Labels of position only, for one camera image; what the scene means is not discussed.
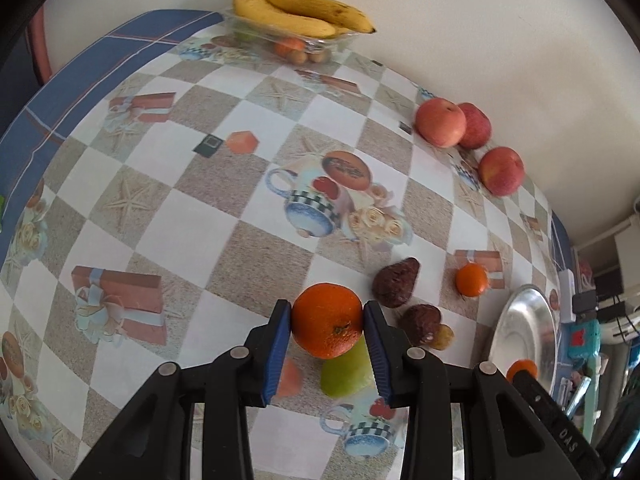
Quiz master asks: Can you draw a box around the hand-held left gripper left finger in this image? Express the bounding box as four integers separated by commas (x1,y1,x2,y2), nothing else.
70,299,293,480

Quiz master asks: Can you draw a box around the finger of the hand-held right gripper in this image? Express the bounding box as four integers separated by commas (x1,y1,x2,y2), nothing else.
511,372,561,426

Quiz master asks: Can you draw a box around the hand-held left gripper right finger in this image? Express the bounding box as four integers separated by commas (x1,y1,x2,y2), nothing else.
362,300,568,480

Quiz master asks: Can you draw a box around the green pear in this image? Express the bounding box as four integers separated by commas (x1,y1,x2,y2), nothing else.
320,336,377,400

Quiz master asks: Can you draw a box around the small orange mandarin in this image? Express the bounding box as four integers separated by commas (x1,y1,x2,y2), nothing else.
506,359,539,385
454,263,489,298

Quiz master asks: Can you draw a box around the dark brown avocado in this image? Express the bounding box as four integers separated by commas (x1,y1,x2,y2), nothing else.
398,304,443,347
371,257,422,309

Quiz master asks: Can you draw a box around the large orange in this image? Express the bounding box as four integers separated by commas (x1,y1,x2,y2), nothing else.
291,283,365,360

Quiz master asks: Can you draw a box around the round metal plate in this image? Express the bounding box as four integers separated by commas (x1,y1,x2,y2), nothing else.
487,284,560,396

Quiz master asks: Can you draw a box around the teal box with red patch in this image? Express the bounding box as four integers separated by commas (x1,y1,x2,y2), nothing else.
567,317,601,361

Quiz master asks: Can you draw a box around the white power strip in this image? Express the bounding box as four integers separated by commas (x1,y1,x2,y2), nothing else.
560,270,577,323

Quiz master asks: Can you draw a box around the red apple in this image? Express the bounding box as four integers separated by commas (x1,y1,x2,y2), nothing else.
457,102,492,151
415,98,467,149
478,146,526,197

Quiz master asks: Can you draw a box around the small orange fruit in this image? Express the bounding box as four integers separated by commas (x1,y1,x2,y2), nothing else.
273,37,305,60

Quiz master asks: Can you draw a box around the clear plastic container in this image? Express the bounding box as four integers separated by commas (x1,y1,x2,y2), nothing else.
220,7,362,65

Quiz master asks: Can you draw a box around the yellow banana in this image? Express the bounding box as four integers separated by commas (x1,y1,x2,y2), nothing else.
233,0,337,38
264,0,376,35

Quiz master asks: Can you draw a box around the pink chair back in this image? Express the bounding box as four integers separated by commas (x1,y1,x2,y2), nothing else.
27,4,57,86

